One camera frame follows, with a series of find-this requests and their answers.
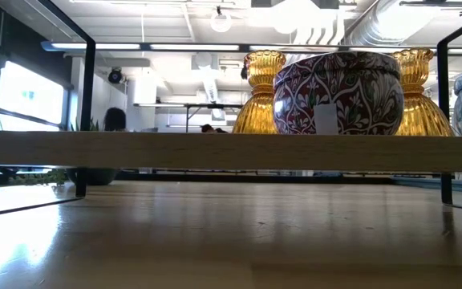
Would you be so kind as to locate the amber glass candle holder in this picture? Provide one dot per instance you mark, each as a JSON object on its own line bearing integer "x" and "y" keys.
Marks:
{"x": 423, "y": 116}
{"x": 257, "y": 112}

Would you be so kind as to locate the maroon patterned candle holder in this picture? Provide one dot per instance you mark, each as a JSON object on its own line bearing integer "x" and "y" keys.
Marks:
{"x": 355, "y": 88}

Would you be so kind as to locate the wooden shelf riser black legs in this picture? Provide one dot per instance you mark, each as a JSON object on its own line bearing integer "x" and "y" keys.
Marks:
{"x": 231, "y": 152}

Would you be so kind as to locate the person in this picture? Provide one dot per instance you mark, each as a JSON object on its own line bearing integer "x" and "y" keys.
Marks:
{"x": 211, "y": 129}
{"x": 114, "y": 119}

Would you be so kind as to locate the black round ceiling lamp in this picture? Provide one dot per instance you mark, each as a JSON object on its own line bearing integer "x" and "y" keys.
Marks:
{"x": 115, "y": 75}
{"x": 244, "y": 73}

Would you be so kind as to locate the round white ceiling lamp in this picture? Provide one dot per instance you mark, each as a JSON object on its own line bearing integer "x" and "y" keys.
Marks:
{"x": 221, "y": 23}

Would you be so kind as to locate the potted green succulent plant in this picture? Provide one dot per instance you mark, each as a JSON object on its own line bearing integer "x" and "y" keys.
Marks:
{"x": 92, "y": 176}

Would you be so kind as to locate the long linear ceiling light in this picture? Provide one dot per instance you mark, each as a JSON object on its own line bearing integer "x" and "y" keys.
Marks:
{"x": 114, "y": 46}

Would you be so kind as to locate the large window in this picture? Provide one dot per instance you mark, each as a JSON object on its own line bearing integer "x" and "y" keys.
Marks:
{"x": 30, "y": 96}

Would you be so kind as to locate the black track light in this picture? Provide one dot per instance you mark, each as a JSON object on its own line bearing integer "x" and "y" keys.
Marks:
{"x": 435, "y": 3}

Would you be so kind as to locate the black metal table frame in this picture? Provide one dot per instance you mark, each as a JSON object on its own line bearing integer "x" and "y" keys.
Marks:
{"x": 215, "y": 177}

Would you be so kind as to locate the silver ventilation duct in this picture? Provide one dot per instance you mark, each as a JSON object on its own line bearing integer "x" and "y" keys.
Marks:
{"x": 375, "y": 24}

